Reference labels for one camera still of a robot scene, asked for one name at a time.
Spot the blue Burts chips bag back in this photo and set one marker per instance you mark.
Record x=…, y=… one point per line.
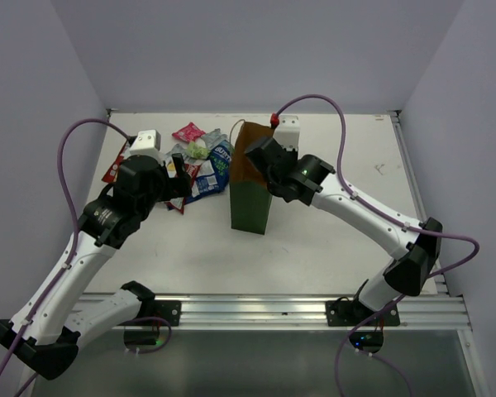
x=205, y=183

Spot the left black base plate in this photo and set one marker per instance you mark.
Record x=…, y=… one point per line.
x=165, y=310

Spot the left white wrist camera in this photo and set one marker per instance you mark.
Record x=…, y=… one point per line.
x=147, y=143

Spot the green paper bag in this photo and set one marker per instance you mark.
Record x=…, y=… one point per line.
x=250, y=200

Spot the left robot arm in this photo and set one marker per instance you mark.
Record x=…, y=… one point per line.
x=46, y=334

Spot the light green snack packet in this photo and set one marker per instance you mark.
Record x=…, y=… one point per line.
x=196, y=151

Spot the aluminium mounting rail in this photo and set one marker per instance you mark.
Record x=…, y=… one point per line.
x=255, y=312

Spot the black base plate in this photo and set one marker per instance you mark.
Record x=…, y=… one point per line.
x=165, y=310
x=345, y=312

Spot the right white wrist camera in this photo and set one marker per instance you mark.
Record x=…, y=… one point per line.
x=286, y=130

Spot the pink snack packet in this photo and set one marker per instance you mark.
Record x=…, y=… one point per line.
x=188, y=133

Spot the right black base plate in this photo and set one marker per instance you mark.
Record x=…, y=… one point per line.
x=345, y=312

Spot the silver grey snack packet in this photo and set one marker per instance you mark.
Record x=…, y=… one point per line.
x=180, y=149

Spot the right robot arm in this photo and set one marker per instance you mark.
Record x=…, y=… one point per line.
x=413, y=246

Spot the blue burts chips bag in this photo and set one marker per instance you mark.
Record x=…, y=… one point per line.
x=205, y=183
x=220, y=156

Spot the blue Burts chips bag front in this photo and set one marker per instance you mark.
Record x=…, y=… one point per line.
x=220, y=156

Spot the large red white chips bag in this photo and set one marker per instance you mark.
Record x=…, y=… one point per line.
x=177, y=204

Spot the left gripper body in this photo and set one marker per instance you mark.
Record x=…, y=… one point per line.
x=166, y=187

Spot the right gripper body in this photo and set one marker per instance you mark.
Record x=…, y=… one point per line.
x=294, y=155

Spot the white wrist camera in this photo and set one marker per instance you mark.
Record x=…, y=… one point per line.
x=147, y=143
x=286, y=130

